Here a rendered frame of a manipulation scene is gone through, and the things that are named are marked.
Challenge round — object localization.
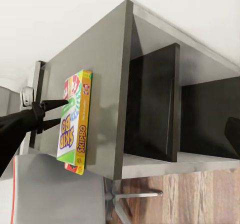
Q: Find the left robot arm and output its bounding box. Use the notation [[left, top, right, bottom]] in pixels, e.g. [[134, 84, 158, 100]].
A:
[[0, 86, 69, 134]]

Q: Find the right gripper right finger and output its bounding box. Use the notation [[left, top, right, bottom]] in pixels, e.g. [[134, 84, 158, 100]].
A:
[[224, 116, 240, 157]]

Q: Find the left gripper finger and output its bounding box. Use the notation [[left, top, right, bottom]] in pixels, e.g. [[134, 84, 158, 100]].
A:
[[40, 99, 69, 117], [42, 118, 61, 131]]

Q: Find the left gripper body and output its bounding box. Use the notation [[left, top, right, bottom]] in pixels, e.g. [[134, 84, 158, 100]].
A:
[[8, 101, 44, 134]]

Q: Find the board game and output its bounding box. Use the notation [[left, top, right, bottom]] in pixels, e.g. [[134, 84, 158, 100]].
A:
[[56, 69, 92, 175]]

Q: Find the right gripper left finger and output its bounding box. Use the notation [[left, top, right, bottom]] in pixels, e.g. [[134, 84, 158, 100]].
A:
[[0, 117, 27, 177]]

